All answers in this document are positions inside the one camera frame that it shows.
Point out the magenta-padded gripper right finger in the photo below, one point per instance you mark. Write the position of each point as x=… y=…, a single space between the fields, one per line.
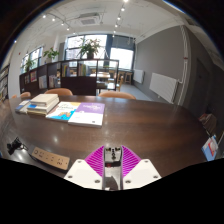
x=143 y=173

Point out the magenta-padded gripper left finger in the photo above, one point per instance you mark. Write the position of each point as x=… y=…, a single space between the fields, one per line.
x=81 y=173

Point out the black power strip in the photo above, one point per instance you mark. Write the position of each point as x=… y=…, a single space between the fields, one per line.
x=50 y=158

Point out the purple and white book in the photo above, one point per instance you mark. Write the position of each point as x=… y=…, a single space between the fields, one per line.
x=88 y=114

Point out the white and blue picture book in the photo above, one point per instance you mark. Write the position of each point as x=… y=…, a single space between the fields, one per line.
x=63 y=111

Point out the blue box with red print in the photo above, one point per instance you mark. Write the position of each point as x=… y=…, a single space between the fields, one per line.
x=210 y=148

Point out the stack of beige books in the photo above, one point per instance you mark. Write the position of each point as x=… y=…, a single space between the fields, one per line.
x=43 y=101

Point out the dark brown chair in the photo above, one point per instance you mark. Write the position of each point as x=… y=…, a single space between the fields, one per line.
x=207 y=122

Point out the dark low shelf unit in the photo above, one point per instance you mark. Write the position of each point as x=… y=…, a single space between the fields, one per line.
x=78 y=85

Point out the blue flat book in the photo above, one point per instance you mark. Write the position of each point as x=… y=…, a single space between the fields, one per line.
x=22 y=106

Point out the dark grey door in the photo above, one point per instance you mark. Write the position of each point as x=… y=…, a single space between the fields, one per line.
x=199 y=86

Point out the large window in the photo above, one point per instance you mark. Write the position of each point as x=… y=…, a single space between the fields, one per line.
x=121 y=58

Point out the trailing potted green plant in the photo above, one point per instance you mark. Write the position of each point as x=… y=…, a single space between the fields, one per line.
x=29 y=65

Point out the small potted green plant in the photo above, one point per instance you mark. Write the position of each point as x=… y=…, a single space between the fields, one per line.
x=51 y=54

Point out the large potted green plant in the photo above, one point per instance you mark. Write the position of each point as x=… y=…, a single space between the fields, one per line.
x=89 y=48

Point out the ceiling air conditioner vent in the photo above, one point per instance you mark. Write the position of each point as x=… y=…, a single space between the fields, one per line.
x=88 y=20

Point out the ceiling spot lights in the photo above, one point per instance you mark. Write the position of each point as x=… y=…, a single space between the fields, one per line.
x=122 y=9

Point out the large white wall radiator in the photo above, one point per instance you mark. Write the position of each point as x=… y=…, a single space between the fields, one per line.
x=163 y=87

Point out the small white wall radiator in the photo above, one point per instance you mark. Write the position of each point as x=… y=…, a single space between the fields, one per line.
x=138 y=76

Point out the wall bookshelf with books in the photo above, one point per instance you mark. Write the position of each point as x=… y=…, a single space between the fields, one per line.
x=3 y=83

